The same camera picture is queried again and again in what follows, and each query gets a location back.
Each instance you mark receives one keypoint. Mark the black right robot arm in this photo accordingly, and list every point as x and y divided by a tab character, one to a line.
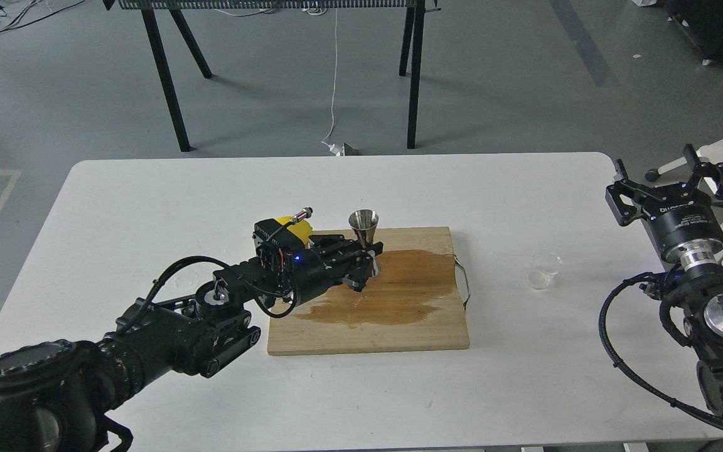
690	297

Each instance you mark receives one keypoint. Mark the black metal table frame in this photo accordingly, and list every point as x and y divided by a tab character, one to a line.
269	46

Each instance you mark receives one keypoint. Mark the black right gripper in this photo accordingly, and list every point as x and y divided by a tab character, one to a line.
671	224

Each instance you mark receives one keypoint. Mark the clear plastic measuring cup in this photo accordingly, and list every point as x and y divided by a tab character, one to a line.
543	268

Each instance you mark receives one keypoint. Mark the yellow lemon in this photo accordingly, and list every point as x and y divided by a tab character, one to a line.
294	236

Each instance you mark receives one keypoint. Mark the wooden cutting board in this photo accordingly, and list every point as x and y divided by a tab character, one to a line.
412	305

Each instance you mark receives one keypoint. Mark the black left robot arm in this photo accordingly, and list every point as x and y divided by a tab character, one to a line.
55	396

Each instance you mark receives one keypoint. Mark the steel double jigger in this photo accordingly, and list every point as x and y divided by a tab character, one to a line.
364	223

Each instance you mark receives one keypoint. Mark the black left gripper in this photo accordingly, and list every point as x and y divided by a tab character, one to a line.
348	263

